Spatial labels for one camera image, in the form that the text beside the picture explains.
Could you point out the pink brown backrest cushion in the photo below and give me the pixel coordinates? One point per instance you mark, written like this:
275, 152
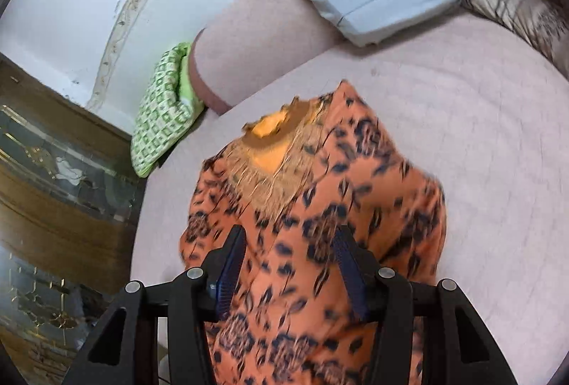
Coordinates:
258, 38

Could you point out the wooden door with glass panel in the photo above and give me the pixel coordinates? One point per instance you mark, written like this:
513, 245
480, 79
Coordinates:
66, 211

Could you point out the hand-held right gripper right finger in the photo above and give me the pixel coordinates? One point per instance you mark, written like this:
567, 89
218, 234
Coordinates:
351, 274

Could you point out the green checked pillow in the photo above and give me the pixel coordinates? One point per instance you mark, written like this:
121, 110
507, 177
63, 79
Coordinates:
160, 123

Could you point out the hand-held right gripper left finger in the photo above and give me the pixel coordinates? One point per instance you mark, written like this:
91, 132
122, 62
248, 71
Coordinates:
231, 265

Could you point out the pink quilted mattress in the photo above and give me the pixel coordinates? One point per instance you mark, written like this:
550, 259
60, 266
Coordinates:
489, 145

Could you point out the small striped floral cushion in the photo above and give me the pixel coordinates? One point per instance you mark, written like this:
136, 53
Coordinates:
520, 11

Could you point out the orange black floral blouse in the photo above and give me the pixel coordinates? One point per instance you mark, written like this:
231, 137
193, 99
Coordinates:
311, 198

